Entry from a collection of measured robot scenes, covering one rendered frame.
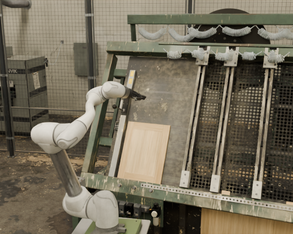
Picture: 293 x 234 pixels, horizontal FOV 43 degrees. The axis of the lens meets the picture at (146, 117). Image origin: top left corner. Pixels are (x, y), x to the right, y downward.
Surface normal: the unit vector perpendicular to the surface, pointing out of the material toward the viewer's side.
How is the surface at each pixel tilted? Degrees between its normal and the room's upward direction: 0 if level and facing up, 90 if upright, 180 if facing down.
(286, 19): 90
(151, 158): 59
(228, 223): 90
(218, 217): 90
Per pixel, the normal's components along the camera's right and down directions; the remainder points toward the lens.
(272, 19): -0.35, 0.24
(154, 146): -0.30, -0.29
